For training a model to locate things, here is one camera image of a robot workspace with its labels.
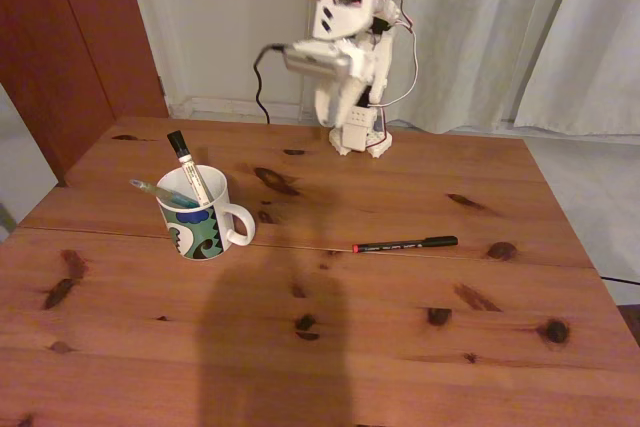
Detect green transparent pen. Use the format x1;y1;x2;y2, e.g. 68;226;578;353
129;178;200;210

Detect red white servo wires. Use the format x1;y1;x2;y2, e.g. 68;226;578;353
307;0;419;109

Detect wide white curtain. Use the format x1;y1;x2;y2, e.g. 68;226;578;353
302;0;586;133

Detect black camera cable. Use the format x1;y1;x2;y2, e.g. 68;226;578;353
253;42;289;125

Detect white mug with green pattern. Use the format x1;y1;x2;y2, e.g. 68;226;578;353
154;164;257;262

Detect white marker with black cap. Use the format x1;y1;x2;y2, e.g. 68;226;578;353
166;130;211;208

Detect brown wooden door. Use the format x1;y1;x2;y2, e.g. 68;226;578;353
0;0;169;188

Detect narrow white curtain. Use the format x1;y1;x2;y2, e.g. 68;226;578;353
514;0;640;138

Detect black pen with red end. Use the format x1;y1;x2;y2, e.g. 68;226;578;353
352;235;459;255

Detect silver camera box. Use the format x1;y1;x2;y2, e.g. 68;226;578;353
283;39;351;80

